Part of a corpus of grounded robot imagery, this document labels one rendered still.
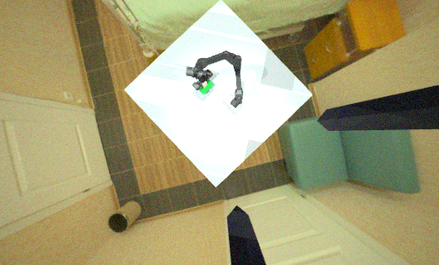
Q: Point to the green board with corner holes and square handle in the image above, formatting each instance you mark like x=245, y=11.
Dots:
x=206, y=86

